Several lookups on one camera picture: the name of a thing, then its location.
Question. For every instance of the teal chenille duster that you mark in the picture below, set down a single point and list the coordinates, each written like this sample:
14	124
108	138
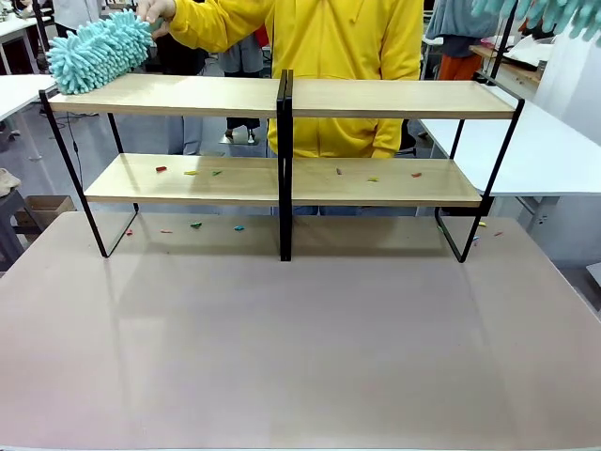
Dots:
540	14
98	51

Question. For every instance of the grey stool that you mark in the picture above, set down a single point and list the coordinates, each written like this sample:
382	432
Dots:
11	221

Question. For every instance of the large white side table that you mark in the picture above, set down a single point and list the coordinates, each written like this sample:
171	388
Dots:
530	155

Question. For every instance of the black stand pole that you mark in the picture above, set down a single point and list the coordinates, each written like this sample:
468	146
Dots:
504	42

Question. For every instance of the black chair caster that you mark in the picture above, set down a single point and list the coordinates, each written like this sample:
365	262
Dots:
408	145

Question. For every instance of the person's right forearm yellow sleeve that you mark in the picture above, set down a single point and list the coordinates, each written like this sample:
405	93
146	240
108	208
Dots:
216	28

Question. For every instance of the white paper sheet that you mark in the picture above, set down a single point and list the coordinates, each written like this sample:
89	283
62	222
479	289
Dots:
530	49

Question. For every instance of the orange garment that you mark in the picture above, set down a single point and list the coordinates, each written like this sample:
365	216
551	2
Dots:
460	68

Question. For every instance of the white background desk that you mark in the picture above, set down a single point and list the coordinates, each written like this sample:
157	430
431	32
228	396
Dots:
21	26

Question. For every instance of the background person in black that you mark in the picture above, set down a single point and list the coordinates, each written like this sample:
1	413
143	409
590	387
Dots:
183	56

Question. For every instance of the wooden background table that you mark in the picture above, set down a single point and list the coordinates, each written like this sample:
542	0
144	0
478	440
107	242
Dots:
521	70

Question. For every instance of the cardboard box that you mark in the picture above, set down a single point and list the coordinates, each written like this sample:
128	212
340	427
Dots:
47	209

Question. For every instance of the person in yellow hoodie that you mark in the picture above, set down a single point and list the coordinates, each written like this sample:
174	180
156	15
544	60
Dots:
343	56

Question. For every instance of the person's left forearm yellow sleeve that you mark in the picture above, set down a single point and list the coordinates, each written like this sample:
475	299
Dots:
389	138

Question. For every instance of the background person in grey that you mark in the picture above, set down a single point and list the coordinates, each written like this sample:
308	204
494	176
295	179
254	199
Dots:
239	58

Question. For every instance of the wooden shelf unit black frame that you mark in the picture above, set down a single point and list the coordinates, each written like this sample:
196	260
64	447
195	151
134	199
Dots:
188	99
375	105

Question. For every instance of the grey blue hanging towel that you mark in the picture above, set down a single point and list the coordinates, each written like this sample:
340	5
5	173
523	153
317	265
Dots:
460	19

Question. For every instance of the background person white coat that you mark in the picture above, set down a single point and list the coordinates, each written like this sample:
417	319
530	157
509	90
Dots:
75	11

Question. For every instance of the beige cloth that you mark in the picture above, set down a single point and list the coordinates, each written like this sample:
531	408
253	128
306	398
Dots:
8	182

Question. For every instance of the person's right hand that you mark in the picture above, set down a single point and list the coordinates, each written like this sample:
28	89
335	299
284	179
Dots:
157	9

